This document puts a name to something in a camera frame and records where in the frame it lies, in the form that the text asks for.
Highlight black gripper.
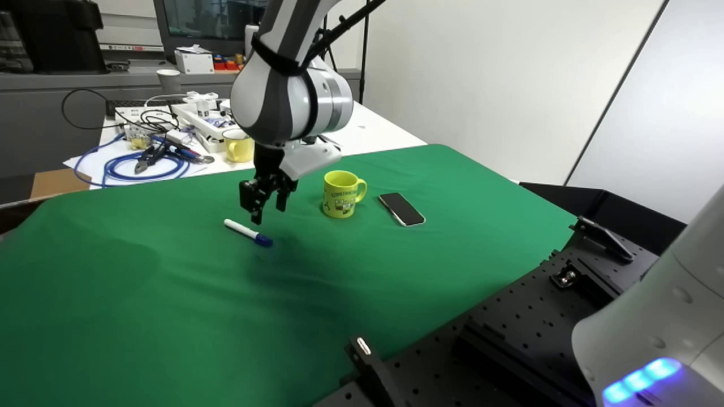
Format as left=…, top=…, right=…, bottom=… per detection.
left=237, top=142, right=299, bottom=225

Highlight white marker blue cap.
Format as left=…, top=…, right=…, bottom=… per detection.
left=222, top=216, right=275, bottom=248

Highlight white robot base blue light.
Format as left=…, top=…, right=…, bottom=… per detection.
left=569, top=182, right=724, bottom=407

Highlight small pale yellow cup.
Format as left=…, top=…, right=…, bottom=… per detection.
left=222, top=135, right=258, bottom=165

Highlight yellow-green cartoon mug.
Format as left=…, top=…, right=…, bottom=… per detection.
left=322, top=168, right=370, bottom=222

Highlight white power strip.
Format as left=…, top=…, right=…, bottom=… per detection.
left=172, top=90, right=247, bottom=145

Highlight black smartphone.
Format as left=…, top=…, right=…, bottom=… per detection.
left=376, top=189, right=427, bottom=229

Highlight black vertical pole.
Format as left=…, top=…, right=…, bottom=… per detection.
left=357, top=0, right=376, bottom=103

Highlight green table cloth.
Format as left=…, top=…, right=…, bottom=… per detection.
left=0, top=142, right=579, bottom=407

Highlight large dark monitor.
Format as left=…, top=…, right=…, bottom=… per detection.
left=153, top=0, right=267, bottom=59

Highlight black table clamp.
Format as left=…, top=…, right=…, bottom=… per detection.
left=569, top=214, right=638, bottom=267
left=345, top=332, right=393, bottom=407

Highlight flat cardboard piece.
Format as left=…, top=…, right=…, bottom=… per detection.
left=30, top=165, right=92, bottom=200

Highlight black high-back chair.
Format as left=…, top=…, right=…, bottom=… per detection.
left=0, top=0, right=109, bottom=75

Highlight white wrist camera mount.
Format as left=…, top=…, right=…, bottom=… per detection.
left=283, top=135, right=342, bottom=180

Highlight black handled pliers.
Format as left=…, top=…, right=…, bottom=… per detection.
left=134, top=138, right=217, bottom=177

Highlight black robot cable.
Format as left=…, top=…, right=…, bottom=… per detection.
left=307, top=0, right=387, bottom=64

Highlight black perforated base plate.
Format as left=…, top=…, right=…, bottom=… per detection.
left=311, top=179, right=687, bottom=407

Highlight small black bracket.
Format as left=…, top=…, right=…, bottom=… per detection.
left=550, top=265, right=585, bottom=291

